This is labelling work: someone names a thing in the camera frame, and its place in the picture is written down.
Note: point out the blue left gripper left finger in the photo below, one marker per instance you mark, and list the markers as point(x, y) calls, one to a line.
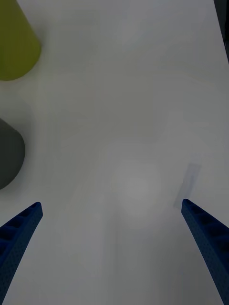
point(16, 240)

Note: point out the grey plastic waste bin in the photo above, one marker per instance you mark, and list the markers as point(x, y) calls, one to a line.
point(9, 155)

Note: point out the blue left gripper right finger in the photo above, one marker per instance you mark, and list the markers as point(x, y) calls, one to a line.
point(210, 243)

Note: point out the yellow-green plastic waste bin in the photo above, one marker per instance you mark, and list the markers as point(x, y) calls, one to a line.
point(14, 40)

